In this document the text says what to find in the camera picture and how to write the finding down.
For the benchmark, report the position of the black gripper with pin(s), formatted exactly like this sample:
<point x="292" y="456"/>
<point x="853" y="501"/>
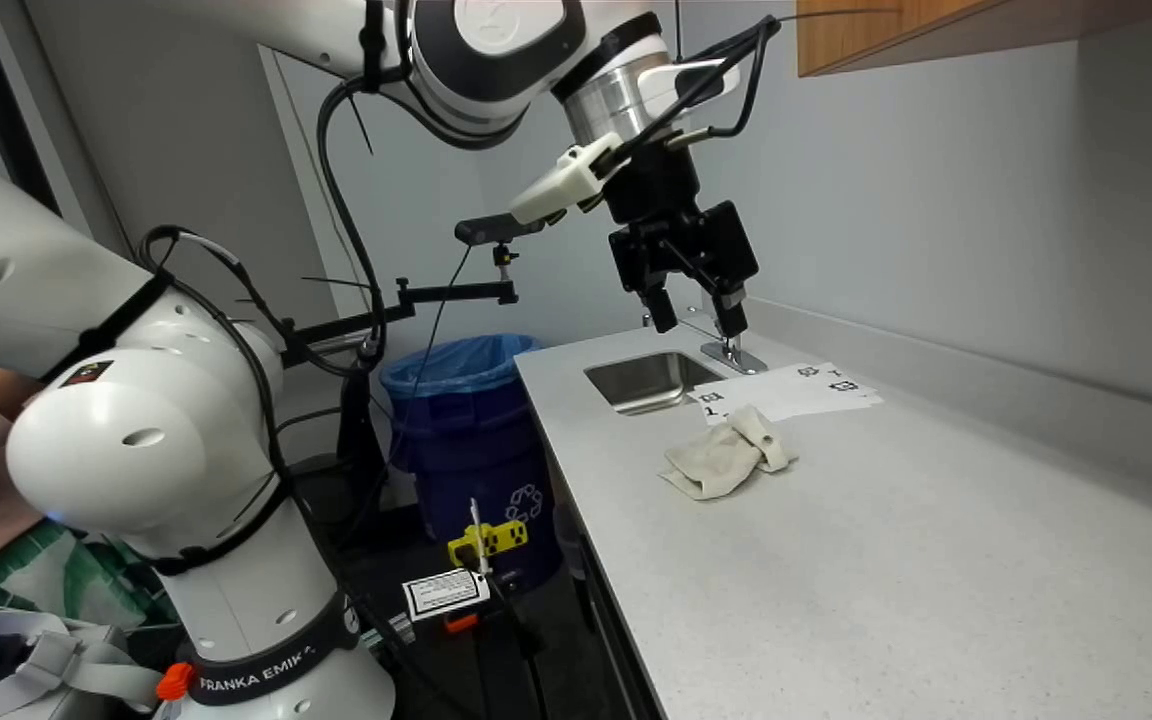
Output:
<point x="664" y="228"/>

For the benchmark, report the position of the white towel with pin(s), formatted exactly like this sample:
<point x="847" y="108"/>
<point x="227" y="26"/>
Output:
<point x="730" y="456"/>

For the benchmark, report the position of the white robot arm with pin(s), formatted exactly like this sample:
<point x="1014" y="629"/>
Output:
<point x="152" y="412"/>

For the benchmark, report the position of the sink faucet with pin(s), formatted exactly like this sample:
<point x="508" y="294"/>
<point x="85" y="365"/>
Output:
<point x="733" y="352"/>

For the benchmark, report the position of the small steel sink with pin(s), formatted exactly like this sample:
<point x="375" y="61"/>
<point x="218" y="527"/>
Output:
<point x="648" y="378"/>

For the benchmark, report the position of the white paper sheet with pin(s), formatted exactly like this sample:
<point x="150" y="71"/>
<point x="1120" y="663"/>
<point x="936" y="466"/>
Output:
<point x="785" y="393"/>

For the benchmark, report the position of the blue trash bin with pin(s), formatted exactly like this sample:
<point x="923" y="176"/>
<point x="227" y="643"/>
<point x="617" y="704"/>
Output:
<point x="465" y="430"/>

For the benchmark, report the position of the yellow clamp tool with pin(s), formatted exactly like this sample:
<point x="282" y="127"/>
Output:
<point x="482" y="542"/>

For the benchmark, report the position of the white label tag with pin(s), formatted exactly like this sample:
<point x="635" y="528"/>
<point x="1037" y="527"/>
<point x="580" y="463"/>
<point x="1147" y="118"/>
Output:
<point x="444" y="595"/>

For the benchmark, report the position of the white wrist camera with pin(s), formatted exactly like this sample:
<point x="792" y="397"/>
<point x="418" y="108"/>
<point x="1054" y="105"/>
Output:
<point x="574" y="181"/>

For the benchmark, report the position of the black camera on stand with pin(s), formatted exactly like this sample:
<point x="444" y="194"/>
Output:
<point x="474" y="234"/>

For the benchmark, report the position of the wooden wall cabinet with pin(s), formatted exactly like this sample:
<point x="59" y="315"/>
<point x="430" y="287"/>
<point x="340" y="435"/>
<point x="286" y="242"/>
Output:
<point x="875" y="34"/>

